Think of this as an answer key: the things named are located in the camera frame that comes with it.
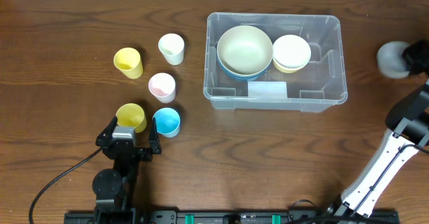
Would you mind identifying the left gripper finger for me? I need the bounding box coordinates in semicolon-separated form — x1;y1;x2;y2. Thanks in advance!
148;117;162;154
97;116;117;140

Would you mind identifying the grey small bowl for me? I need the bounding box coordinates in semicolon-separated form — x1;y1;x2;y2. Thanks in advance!
377;41;410;79

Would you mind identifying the dark blue bowl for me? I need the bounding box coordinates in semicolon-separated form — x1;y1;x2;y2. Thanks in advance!
223;68;267;81
219;62;271;81

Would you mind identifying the white small bowl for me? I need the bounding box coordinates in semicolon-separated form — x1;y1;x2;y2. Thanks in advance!
273;35;311;70

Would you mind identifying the cream large bowl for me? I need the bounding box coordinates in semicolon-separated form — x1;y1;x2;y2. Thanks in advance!
217;25;273;78

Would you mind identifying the yellow small bowl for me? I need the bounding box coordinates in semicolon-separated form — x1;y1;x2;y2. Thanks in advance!
273;59;305;74

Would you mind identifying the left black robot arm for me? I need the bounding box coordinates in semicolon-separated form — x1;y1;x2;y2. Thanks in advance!
93;117;162;223

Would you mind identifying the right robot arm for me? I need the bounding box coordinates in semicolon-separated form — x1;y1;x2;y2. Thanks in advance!
328;40;428;219

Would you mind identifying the clear plastic storage container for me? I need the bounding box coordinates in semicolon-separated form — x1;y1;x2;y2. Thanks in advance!
203;12;348;112

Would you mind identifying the yellow cup lower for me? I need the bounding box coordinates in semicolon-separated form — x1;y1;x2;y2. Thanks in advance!
116;103;147;133

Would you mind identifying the yellow cup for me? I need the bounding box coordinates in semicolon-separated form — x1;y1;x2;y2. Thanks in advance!
116;103;147;133
113;48;143;79

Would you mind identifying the light blue cup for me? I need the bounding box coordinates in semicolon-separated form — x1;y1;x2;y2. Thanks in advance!
153;107;181;138

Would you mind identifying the pink cup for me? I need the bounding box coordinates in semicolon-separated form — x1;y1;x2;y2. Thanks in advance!
148;72;176;103

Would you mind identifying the yellow cup upper left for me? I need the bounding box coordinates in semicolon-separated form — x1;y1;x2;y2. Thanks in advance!
113;48;143;79

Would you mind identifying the pale green cup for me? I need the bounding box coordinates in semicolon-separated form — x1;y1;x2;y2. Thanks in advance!
158;33;185;65

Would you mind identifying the white label sticker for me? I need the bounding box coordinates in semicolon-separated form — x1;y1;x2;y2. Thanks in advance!
247;81;288;99

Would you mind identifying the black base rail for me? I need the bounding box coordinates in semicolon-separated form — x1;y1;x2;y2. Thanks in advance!
63;207;400;224

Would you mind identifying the left black cable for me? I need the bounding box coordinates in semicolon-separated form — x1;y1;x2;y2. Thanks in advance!
28;146;103;224

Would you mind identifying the black cable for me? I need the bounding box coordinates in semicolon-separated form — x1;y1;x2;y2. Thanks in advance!
288;199;321;212
28;146;103;224

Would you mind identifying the right black cable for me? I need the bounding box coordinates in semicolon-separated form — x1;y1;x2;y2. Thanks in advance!
288;199;321;212

